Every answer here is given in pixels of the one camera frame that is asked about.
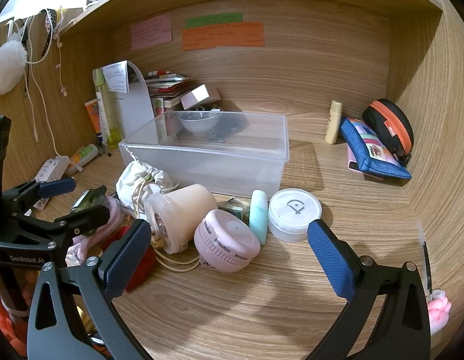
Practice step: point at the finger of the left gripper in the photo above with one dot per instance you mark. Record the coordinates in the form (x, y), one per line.
(87, 215)
(24, 196)

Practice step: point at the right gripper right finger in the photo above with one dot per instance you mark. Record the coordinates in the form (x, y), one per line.
(402, 330)

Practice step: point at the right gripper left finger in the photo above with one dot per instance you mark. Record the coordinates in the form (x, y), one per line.
(55, 328)

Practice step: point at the pink cloth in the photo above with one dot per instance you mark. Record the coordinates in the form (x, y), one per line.
(77, 252)

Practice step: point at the white drawstring cloth bag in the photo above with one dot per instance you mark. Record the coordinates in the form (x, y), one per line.
(137, 182)

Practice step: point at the beige cup with clear lid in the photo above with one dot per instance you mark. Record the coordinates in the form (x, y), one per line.
(175, 216)

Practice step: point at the pink round fan device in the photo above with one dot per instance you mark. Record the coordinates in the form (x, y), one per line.
(224, 242)

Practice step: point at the white round lidded jar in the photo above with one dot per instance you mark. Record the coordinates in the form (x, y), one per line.
(290, 213)

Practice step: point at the white power strip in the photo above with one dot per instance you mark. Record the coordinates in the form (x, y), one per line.
(53, 169)

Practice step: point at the pink plush pen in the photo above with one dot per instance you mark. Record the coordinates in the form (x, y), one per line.
(438, 305)

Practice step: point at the orange green tube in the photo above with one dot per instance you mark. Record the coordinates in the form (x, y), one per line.
(81, 158)

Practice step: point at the orange snack packet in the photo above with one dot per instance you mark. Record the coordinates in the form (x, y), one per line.
(93, 113)

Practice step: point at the yellow-green spray bottle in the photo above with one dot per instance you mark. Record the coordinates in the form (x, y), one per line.
(108, 121)

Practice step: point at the white curved paper stand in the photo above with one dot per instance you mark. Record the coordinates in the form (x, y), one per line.
(133, 107)

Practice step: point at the white fluffy pompom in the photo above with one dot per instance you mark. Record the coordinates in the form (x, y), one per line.
(13, 58)

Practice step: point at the stack of books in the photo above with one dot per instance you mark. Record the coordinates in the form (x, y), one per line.
(165, 90)

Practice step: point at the clear plastic storage bin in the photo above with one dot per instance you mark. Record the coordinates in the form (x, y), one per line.
(244, 152)

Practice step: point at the white small box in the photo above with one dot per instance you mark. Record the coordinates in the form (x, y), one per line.
(200, 96)

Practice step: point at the pink phone under pouch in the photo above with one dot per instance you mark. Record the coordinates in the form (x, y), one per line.
(357, 160)

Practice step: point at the blue patterned pencil pouch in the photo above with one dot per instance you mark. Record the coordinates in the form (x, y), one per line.
(381, 162)

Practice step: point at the pink sticky note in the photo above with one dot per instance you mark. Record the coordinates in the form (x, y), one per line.
(151, 32)

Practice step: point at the black orange zip case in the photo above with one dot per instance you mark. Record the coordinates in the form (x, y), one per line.
(392, 127)

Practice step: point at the cream lotion bottle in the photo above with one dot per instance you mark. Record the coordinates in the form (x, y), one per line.
(335, 116)

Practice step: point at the green sticky note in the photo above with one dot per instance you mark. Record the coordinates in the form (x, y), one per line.
(222, 18)

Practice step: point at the orange sticky note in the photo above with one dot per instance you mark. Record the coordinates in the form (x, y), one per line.
(249, 34)

